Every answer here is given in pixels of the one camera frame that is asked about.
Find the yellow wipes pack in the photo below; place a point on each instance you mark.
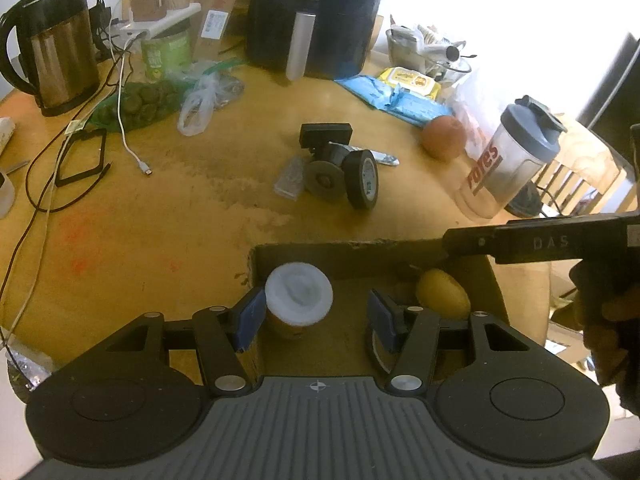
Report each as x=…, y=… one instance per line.
x=412, y=81

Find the green canister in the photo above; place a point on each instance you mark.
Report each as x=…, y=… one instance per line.
x=167, y=54

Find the black air fryer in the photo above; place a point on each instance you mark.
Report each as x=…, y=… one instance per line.
x=339, y=44

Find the green bag of discs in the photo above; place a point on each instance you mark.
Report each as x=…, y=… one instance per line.
x=139, y=104

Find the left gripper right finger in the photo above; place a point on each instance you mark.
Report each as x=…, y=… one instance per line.
x=413, y=336

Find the black frame piece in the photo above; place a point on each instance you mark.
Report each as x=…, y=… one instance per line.
x=83, y=157

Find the long cardboard box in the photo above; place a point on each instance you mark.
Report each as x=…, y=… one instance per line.
x=208, y=27

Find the black tape roll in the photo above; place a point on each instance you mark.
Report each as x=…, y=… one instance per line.
x=361, y=179

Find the marbled grey bar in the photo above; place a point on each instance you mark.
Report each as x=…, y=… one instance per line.
x=385, y=159

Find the black cylindrical mount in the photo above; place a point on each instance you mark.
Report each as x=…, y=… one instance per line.
x=327, y=175

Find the clear shaker bottle grey lid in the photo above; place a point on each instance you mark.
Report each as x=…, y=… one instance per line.
x=526, y=140

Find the small clear plastic case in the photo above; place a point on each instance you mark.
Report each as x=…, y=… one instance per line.
x=290, y=183

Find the white plastic bottle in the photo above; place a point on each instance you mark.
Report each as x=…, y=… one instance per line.
x=299, y=295

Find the blue wet wipes pack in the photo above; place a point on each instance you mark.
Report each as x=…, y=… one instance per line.
x=396, y=101

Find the black rectangular block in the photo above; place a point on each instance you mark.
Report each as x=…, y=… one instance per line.
x=314, y=135

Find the orange fruit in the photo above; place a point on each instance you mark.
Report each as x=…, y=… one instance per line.
x=444, y=138

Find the white power strip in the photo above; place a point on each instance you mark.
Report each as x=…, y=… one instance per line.
x=154, y=28

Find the clear plastic bag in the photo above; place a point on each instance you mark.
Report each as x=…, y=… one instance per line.
x=198, y=105

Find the steel electric kettle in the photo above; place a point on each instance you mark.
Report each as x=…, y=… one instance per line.
x=47, y=51

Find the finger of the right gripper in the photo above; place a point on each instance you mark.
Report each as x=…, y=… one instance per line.
x=478, y=240

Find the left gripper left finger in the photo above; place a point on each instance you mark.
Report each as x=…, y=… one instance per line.
x=220, y=334

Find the glass bowl with items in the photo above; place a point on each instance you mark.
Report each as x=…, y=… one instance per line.
x=425, y=51

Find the silver cylinder tube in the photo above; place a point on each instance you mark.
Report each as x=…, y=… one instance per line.
x=302, y=31

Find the person right hand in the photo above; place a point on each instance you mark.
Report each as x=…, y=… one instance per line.
x=608, y=313

